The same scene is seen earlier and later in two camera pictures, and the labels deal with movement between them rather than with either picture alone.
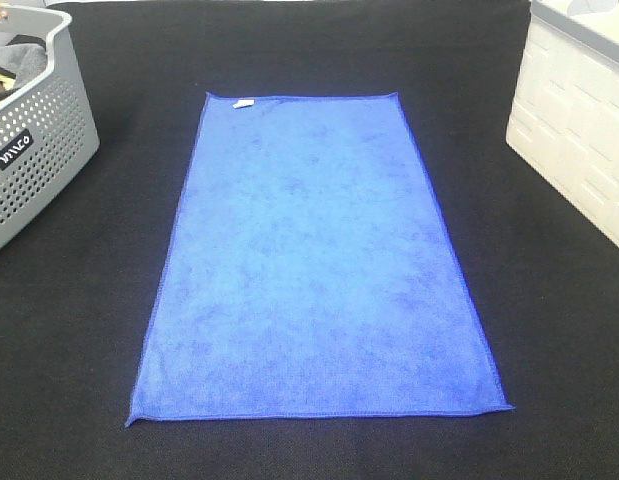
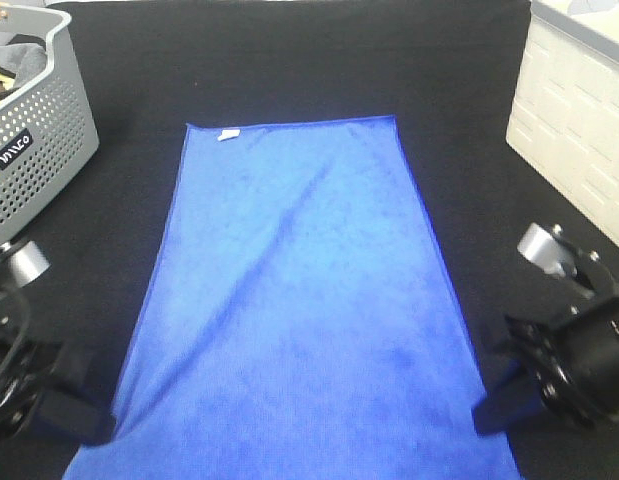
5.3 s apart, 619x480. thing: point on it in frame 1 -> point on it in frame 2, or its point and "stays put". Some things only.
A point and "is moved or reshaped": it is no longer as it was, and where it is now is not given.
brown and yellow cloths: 1,84 stays put
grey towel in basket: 26,61 stays put
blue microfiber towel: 311,273 is moved or reshaped
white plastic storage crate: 570,118 stays put
